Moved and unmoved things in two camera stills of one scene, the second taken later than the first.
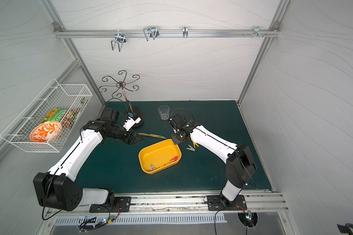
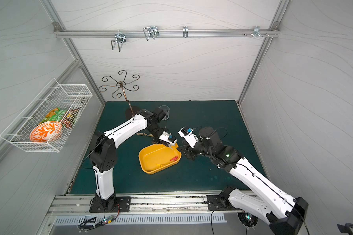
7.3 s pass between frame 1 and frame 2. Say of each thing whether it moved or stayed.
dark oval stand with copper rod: stayed
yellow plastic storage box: stayed
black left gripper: moved
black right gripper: moved
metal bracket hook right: stayed
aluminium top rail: stayed
